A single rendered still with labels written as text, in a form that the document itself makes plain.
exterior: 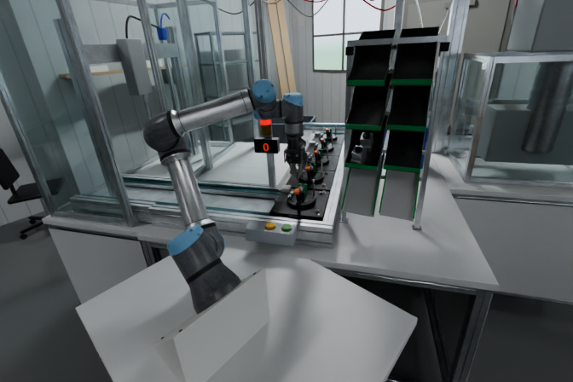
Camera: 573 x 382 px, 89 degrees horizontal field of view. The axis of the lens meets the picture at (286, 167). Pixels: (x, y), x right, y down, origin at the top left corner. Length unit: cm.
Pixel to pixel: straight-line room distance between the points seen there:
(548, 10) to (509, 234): 116
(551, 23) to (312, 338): 176
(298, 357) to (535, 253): 164
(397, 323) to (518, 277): 138
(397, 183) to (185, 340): 95
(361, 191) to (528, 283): 138
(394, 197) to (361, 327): 53
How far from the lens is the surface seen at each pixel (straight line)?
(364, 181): 130
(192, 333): 82
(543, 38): 199
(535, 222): 212
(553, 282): 241
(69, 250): 206
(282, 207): 134
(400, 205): 129
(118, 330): 117
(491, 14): 479
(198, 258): 92
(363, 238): 135
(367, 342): 100
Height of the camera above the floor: 166
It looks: 23 degrees down
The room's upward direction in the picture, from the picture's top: 3 degrees counter-clockwise
